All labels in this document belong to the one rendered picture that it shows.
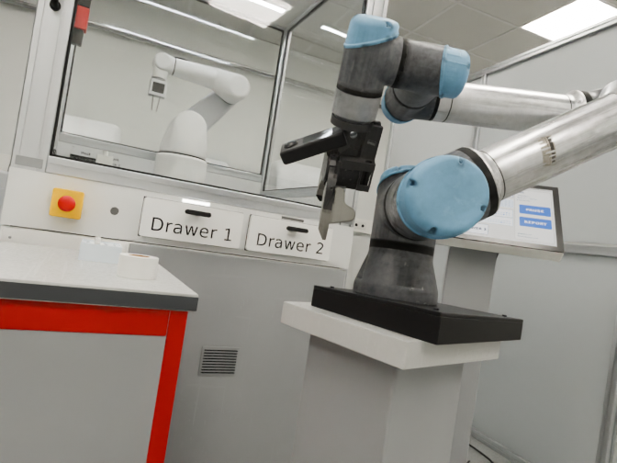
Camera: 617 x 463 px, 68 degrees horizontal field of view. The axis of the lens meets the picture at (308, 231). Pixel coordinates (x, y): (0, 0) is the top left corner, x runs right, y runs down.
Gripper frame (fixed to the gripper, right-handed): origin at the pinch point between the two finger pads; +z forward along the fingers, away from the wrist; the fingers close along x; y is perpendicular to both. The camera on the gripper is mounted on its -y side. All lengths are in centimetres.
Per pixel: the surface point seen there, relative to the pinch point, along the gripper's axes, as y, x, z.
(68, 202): -58, 27, 21
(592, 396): 131, 49, 88
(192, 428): -22, 14, 85
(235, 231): -18, 45, 33
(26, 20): -232, 354, 46
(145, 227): -42, 36, 30
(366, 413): 10.2, -28.1, 17.6
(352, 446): 9.1, -29.9, 23.5
